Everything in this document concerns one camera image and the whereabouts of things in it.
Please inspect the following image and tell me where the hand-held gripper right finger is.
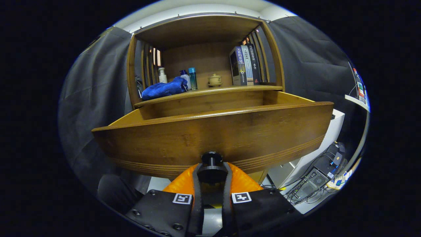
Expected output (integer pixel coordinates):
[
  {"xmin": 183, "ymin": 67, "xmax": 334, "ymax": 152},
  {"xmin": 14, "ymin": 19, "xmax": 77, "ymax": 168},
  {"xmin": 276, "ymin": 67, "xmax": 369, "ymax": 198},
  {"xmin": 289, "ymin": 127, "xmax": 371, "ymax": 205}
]
[{"xmin": 223, "ymin": 162, "xmax": 301, "ymax": 237}]

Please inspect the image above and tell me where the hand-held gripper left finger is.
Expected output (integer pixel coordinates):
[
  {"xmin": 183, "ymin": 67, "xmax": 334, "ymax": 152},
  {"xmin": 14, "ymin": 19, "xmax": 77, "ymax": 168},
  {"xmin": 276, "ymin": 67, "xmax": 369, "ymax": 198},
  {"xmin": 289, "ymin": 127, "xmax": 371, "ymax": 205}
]
[{"xmin": 126, "ymin": 163, "xmax": 205, "ymax": 237}]

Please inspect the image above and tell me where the brown wooden drawer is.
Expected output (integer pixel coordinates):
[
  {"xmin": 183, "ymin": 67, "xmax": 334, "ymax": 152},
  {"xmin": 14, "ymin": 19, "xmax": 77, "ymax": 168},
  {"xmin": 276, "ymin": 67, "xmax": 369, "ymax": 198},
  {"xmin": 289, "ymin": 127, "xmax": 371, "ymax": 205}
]
[{"xmin": 91, "ymin": 91, "xmax": 334, "ymax": 180}]

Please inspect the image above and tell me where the white drawer cabinet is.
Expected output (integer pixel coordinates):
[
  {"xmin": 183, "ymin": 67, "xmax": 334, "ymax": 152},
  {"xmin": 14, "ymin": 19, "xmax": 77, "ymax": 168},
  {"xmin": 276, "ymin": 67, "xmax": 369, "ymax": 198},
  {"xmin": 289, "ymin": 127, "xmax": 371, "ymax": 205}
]
[{"xmin": 266, "ymin": 109, "xmax": 346, "ymax": 190}]

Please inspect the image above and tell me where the wooden countertop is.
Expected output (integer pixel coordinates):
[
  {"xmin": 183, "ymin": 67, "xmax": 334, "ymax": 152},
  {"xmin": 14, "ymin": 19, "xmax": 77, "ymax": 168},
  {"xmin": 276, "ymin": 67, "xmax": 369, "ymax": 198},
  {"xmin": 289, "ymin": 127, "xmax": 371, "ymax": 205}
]
[{"xmin": 134, "ymin": 85, "xmax": 283, "ymax": 109}]

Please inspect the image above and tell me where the person's dark clothed leg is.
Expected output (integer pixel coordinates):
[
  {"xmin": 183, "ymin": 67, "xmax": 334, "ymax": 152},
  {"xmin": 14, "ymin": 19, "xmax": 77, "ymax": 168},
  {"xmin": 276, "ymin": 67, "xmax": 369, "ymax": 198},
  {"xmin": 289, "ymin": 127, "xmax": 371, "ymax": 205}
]
[{"xmin": 98, "ymin": 174, "xmax": 138, "ymax": 214}]

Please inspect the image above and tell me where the black computer tower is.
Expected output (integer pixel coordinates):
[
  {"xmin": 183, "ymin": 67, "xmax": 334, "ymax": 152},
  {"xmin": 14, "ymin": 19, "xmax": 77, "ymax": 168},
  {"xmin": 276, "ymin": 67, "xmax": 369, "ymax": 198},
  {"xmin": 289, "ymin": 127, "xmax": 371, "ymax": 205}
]
[{"xmin": 289, "ymin": 158, "xmax": 346, "ymax": 203}]

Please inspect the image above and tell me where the blue folded towel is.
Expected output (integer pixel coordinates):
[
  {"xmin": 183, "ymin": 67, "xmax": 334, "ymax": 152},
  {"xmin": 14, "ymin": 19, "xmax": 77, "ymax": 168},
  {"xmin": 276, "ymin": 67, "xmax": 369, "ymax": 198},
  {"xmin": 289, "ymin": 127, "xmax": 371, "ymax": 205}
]
[{"xmin": 141, "ymin": 77, "xmax": 188, "ymax": 101}]

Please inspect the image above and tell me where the teal slim bottle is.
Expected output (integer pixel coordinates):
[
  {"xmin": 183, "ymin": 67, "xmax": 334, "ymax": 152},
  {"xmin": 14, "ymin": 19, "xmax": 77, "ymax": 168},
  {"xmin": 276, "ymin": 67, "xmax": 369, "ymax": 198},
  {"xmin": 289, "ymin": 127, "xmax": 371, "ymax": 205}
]
[{"xmin": 188, "ymin": 67, "xmax": 198, "ymax": 90}]

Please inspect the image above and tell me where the black backdrop cloth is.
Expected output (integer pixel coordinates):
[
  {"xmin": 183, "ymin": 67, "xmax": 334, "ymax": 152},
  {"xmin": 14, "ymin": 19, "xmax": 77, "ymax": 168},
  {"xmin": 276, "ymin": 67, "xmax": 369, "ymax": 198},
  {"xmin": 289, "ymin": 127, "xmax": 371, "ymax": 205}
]
[{"xmin": 59, "ymin": 16, "xmax": 367, "ymax": 195}]

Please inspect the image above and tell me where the white bottle with blue cap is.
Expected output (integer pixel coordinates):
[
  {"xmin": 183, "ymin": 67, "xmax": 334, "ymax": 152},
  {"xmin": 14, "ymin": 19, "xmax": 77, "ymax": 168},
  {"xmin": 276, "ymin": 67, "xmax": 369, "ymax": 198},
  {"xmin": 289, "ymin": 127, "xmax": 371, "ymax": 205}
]
[{"xmin": 180, "ymin": 69, "xmax": 192, "ymax": 91}]

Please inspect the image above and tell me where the beige lidded teacup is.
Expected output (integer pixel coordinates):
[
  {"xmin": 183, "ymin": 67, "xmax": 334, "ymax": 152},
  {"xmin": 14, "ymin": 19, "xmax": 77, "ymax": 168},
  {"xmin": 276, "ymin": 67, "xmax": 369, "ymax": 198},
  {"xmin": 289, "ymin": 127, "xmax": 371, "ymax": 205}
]
[{"xmin": 208, "ymin": 73, "xmax": 223, "ymax": 88}]

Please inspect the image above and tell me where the white side desk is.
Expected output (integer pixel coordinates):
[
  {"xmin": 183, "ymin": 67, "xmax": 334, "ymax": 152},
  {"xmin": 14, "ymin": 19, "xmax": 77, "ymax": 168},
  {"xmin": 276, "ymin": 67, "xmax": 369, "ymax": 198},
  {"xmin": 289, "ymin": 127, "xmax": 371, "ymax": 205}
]
[{"xmin": 345, "ymin": 94, "xmax": 370, "ymax": 112}]

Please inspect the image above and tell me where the grey spine book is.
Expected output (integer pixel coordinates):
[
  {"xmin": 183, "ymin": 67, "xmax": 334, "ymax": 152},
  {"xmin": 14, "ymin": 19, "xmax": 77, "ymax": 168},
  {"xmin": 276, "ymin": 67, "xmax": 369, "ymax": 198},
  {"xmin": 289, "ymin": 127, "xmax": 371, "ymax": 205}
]
[{"xmin": 241, "ymin": 45, "xmax": 254, "ymax": 85}]

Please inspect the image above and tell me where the blue spine book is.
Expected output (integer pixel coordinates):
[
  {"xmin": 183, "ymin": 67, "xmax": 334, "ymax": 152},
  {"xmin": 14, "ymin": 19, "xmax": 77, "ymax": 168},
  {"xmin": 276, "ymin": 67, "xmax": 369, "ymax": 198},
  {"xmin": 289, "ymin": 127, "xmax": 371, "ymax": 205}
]
[{"xmin": 229, "ymin": 46, "xmax": 247, "ymax": 86}]

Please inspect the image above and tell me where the red label water bottle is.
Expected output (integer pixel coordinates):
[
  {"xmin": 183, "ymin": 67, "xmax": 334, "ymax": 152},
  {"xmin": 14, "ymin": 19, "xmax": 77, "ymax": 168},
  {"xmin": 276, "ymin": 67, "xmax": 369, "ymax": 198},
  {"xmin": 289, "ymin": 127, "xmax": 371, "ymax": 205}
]
[{"xmin": 354, "ymin": 68, "xmax": 366, "ymax": 103}]

